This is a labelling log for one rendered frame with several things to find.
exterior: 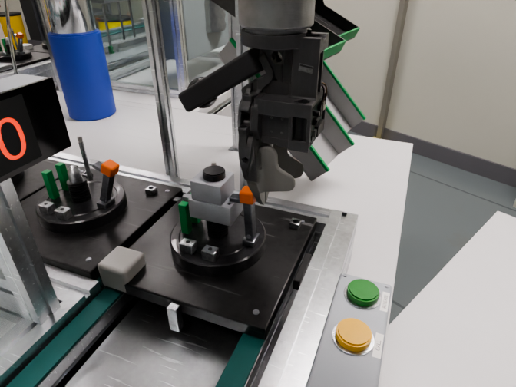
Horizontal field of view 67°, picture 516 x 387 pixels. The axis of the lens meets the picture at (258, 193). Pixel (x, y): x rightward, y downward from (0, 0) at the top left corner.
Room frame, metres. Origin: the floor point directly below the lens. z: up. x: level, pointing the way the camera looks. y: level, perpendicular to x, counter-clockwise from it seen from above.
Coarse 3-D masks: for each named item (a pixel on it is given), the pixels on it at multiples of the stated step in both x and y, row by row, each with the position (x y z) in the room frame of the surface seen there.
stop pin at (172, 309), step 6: (168, 306) 0.33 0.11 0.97; (174, 306) 0.33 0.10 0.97; (168, 312) 0.33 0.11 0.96; (174, 312) 0.33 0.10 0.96; (180, 312) 0.33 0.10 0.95; (168, 318) 0.33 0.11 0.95; (174, 318) 0.33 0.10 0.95; (180, 318) 0.33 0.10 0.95; (174, 324) 0.33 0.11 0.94; (180, 324) 0.33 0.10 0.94; (174, 330) 0.33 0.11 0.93
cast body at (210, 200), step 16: (208, 176) 0.44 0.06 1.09; (224, 176) 0.45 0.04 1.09; (192, 192) 0.44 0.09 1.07; (208, 192) 0.43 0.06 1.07; (224, 192) 0.43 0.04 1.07; (192, 208) 0.44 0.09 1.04; (208, 208) 0.43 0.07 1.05; (224, 208) 0.42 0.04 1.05; (240, 208) 0.45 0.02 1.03; (224, 224) 0.42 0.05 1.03
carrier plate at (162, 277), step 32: (160, 224) 0.50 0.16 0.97; (288, 224) 0.50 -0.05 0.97; (160, 256) 0.42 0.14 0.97; (288, 256) 0.42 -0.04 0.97; (128, 288) 0.37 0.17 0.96; (160, 288) 0.36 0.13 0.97; (192, 288) 0.36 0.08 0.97; (224, 288) 0.36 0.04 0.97; (256, 288) 0.36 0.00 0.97; (288, 288) 0.38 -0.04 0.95; (224, 320) 0.31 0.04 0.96; (256, 320) 0.31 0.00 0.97
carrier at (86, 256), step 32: (64, 192) 0.56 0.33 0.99; (96, 192) 0.56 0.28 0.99; (128, 192) 0.60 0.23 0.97; (160, 192) 0.60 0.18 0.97; (32, 224) 0.50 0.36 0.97; (64, 224) 0.47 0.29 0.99; (96, 224) 0.49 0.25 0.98; (128, 224) 0.50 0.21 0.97; (64, 256) 0.42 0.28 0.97; (96, 256) 0.42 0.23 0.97
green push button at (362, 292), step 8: (352, 280) 0.37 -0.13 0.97; (360, 280) 0.37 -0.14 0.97; (368, 280) 0.37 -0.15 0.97; (352, 288) 0.36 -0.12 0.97; (360, 288) 0.36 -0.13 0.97; (368, 288) 0.36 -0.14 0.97; (376, 288) 0.36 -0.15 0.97; (352, 296) 0.35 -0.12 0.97; (360, 296) 0.34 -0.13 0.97; (368, 296) 0.34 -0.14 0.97; (376, 296) 0.35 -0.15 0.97; (360, 304) 0.34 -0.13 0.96; (368, 304) 0.34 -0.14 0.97
